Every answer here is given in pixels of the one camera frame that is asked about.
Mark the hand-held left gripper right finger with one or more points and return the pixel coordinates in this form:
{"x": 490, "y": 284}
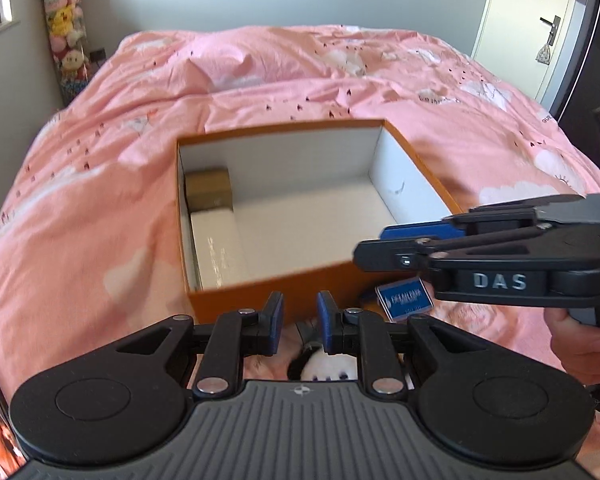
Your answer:
{"x": 325, "y": 316}

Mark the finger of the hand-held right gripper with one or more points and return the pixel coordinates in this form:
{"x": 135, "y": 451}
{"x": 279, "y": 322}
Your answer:
{"x": 380, "y": 255}
{"x": 415, "y": 231}

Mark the blue small packet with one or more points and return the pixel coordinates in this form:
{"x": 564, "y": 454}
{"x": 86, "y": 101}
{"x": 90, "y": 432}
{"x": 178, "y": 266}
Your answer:
{"x": 404, "y": 300}

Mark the orange cardboard box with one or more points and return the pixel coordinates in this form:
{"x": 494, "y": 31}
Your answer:
{"x": 300, "y": 200}

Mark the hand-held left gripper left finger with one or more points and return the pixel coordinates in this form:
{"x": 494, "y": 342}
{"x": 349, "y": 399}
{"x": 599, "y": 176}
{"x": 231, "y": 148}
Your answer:
{"x": 275, "y": 312}

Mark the hanging plush toy organiser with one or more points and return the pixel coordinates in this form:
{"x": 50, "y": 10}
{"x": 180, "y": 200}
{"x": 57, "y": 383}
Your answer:
{"x": 66, "y": 25}

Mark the white long box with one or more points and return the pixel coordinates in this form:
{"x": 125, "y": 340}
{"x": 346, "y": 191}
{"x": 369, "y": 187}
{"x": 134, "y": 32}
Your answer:
{"x": 215, "y": 245}

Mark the panda plush toy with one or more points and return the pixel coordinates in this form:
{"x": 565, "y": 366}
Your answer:
{"x": 320, "y": 367}

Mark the pink printed bedspread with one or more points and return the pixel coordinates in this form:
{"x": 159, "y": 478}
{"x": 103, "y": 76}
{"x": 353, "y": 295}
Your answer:
{"x": 280, "y": 80}

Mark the gold small box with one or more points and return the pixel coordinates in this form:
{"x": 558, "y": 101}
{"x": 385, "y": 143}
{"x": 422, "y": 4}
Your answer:
{"x": 207, "y": 187}

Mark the person's right hand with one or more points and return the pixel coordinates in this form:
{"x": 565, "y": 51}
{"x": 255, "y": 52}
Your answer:
{"x": 575, "y": 350}

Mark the white door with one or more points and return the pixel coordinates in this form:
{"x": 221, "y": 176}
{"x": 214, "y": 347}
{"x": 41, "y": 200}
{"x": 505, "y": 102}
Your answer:
{"x": 520, "y": 15}

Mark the small hanging pouch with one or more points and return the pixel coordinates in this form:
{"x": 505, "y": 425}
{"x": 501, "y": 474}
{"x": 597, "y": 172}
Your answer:
{"x": 543, "y": 55}

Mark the dark wardrobe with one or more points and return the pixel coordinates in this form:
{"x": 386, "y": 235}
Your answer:
{"x": 592, "y": 35}

